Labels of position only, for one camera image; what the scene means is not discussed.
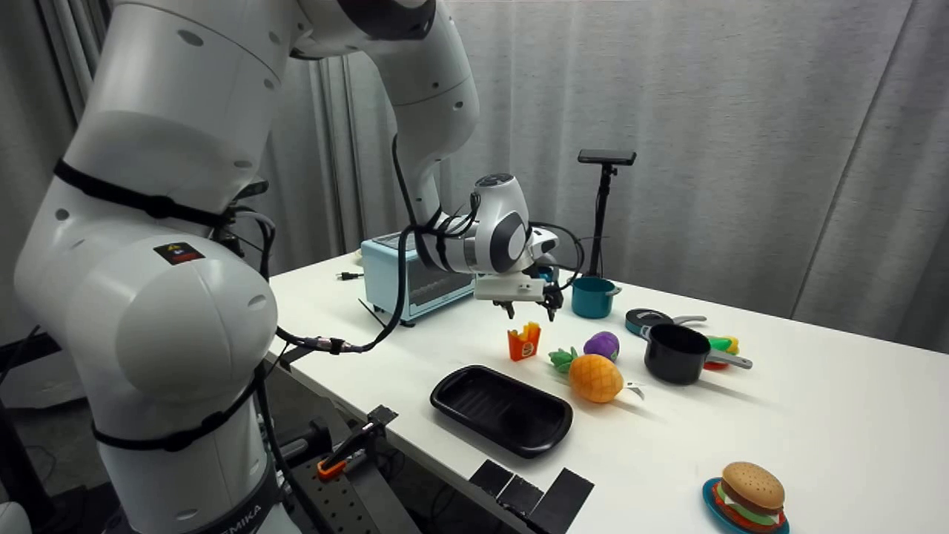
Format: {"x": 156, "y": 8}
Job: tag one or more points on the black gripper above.
{"x": 520, "y": 289}

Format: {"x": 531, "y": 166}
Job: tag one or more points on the yellow plush potato fry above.
{"x": 534, "y": 326}

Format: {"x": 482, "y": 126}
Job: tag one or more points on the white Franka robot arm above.
{"x": 179, "y": 297}

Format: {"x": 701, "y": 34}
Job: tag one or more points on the red plush fries pack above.
{"x": 522, "y": 344}

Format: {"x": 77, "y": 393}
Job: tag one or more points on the purple plush vegetable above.
{"x": 602, "y": 344}

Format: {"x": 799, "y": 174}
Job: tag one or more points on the orange plush pineapple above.
{"x": 593, "y": 378}

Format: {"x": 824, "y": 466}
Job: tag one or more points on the red green plush vegetable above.
{"x": 725, "y": 347}

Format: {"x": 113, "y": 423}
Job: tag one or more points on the plush burger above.
{"x": 750, "y": 493}

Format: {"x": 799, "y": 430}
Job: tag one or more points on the teal toy pot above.
{"x": 593, "y": 297}

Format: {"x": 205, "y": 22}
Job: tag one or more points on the black plastic tray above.
{"x": 501, "y": 407}

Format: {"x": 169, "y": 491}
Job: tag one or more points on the dark teal pot lid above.
{"x": 648, "y": 318}

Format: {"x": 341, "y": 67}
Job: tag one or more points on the light blue toaster oven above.
{"x": 415, "y": 282}

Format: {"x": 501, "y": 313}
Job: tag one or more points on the black mug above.
{"x": 675, "y": 355}

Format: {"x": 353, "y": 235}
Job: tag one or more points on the short black tape piece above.
{"x": 517, "y": 493}
{"x": 489, "y": 478}

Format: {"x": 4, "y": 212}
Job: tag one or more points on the long black tape strip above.
{"x": 562, "y": 500}

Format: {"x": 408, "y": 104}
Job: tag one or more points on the teal round plate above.
{"x": 713, "y": 500}

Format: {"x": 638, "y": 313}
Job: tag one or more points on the grey curtain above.
{"x": 741, "y": 150}

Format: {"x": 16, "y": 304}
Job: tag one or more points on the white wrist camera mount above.
{"x": 544, "y": 245}

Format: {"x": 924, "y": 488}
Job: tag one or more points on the black camera tripod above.
{"x": 602, "y": 209}

